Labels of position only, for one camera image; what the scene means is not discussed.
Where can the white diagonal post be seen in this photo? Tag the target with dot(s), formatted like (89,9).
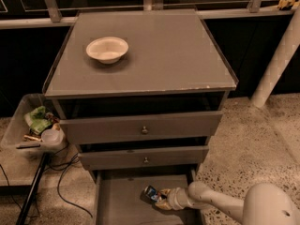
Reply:
(281,58)

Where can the metal window rail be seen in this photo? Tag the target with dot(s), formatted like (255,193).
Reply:
(15,14)

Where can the blue crushed redbull can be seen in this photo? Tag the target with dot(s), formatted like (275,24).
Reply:
(153,194)

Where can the black stand leg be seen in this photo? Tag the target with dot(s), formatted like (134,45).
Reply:
(32,189)

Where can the yellow object on rail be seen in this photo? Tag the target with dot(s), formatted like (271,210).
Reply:
(285,4)

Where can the green snack bag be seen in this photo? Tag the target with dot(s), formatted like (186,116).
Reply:
(36,120)

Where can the clear plastic bin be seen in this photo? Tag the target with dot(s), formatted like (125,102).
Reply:
(21,139)

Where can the grey drawer cabinet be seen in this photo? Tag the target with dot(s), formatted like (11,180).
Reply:
(173,65)

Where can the grey open bottom drawer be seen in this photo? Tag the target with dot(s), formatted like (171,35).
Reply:
(121,200)

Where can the white bowl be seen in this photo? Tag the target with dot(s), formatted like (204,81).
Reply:
(107,50)

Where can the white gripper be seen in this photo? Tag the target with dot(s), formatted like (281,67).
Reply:
(172,198)

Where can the clear plastic cup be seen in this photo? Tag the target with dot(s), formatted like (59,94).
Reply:
(50,135)

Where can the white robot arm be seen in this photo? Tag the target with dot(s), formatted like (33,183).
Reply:
(264,204)

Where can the grey middle drawer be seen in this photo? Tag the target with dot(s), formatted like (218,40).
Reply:
(124,159)

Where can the grey top drawer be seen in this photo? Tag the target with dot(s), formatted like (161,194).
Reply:
(141,127)

